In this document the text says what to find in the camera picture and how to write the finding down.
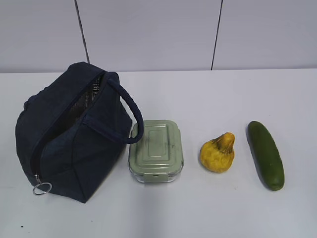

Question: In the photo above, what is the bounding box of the yellow gourd squash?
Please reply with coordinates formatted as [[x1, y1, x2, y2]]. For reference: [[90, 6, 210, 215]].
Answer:
[[199, 132, 235, 174]]

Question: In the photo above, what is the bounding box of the green lid glass container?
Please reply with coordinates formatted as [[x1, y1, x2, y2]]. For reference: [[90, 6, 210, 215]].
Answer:
[[128, 120, 184, 183]]

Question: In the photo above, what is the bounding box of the dark blue lunch bag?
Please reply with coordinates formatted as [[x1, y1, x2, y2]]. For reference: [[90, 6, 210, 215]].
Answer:
[[15, 62, 144, 203]]

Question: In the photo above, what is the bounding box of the green cucumber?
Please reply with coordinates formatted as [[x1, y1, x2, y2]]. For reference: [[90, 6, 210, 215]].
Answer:
[[247, 121, 285, 191]]

